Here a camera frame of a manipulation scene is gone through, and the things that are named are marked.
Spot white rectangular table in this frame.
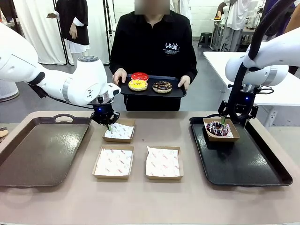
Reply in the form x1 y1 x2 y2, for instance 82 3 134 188
202 51 300 128

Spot small black hand tray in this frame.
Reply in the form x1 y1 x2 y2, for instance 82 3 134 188
117 74 188 99

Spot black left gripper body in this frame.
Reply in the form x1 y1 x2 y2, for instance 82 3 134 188
90 102 120 125

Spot mannequin black top white pants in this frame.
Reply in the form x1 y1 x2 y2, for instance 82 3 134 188
46 0 91 67

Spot person's left forearm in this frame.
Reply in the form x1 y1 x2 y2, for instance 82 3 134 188
184 49 198 78

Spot hanging white garment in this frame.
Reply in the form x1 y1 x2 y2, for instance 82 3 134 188
225 0 253 52

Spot person in brown shirt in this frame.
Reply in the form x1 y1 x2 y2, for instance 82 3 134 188
283 8 300 76

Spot yellow sprinkled donut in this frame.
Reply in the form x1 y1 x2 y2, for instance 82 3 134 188
127 79 149 92

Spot large brown serving tray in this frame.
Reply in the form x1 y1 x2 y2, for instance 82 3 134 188
0 113 92 188

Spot person's right forearm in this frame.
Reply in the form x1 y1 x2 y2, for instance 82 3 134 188
109 45 128 71

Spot white curtain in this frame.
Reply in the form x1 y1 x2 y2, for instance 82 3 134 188
13 0 111 66

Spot red glazed donut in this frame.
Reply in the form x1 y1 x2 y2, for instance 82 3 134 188
130 72 150 82

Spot brown cardboard donut box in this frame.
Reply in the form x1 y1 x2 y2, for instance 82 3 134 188
102 119 136 144
202 117 240 143
145 145 184 181
91 145 135 180

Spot white sprinkled chocolate donut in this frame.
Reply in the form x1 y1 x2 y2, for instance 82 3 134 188
206 120 230 137

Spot black plastic stool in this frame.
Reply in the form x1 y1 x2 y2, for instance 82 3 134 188
197 31 213 49

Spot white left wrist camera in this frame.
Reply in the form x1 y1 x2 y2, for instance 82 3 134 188
106 82 122 97

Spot black light stand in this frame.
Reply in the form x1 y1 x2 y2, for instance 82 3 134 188
102 0 114 36

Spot white perforated pedestal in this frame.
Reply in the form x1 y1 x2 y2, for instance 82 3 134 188
0 79 20 102

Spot mannequin white jacket black pants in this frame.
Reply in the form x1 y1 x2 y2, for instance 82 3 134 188
174 0 193 24

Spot large black serving tray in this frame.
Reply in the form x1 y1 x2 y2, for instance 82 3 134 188
189 114 293 187

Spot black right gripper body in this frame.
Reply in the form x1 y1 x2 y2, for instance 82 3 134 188
217 92 259 128

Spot person's right hand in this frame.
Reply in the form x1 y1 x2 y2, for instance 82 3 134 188
112 68 128 86

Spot person in black shirt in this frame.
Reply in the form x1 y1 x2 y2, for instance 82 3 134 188
109 0 198 112

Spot hanging dark purple clothes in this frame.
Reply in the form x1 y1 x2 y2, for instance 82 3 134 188
264 0 296 38

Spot person's left hand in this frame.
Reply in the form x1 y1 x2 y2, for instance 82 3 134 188
177 75 191 91

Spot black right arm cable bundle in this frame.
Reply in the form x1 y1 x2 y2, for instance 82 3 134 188
225 0 297 121

